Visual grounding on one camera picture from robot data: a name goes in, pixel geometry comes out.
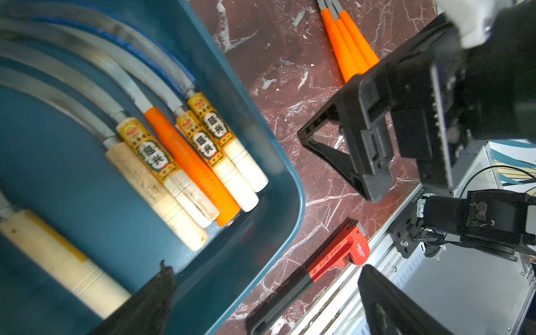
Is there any teal plastic tray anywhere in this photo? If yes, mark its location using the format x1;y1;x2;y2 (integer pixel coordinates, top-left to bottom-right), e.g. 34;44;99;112
1;1;305;334

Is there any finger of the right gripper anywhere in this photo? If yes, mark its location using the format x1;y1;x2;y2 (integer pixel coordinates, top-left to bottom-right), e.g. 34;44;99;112
297;101;369;199

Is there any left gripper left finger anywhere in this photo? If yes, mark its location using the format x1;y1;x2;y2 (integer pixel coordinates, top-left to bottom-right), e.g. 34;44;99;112
85;261;177;334

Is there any aluminium front rail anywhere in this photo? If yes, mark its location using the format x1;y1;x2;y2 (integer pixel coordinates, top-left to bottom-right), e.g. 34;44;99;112
288;142;536;335

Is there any red black pipe wrench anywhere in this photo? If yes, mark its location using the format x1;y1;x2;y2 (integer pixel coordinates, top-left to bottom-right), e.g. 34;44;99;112
246;218;370;334

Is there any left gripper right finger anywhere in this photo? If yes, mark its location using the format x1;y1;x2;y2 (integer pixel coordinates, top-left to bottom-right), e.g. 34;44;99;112
358;265;451;334

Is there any wooden handle sickle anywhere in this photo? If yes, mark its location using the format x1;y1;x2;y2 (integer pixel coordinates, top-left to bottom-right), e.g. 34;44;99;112
1;17;259;212
1;195;131;320
1;40;219;228
1;67;209;251

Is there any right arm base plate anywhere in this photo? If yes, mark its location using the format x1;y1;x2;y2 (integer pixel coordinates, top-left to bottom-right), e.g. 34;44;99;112
388;202;425;259

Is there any wooden sickle blue sheath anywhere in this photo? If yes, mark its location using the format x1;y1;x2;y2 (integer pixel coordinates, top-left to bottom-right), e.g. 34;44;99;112
14;1;269;193

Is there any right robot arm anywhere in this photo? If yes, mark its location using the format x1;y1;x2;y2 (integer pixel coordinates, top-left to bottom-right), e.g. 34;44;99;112
297;1;535;260

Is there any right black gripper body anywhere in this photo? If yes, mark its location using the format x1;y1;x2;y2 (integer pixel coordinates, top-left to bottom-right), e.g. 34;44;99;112
336;14;487;204

